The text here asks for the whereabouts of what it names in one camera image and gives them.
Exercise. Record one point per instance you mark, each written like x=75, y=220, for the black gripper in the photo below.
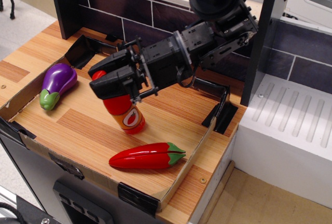
x=141, y=72

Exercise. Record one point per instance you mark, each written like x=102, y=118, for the red toy chili pepper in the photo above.
x=150, y=156

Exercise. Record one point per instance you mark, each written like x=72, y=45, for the cardboard fence with black tape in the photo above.
x=79, y=136

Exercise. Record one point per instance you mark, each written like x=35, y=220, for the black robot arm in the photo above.
x=223, y=27

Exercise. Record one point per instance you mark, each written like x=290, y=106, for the dark vertical post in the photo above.
x=271, y=13

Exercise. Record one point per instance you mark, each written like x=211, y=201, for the white toy sink drainboard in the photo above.
x=284, y=139

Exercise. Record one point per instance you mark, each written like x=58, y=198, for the red hot sauce bottle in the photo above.
x=125, y=113

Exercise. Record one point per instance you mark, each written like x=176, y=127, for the purple toy eggplant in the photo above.
x=58, y=79

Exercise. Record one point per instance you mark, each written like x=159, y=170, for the black oven control panel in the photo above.
x=78, y=208

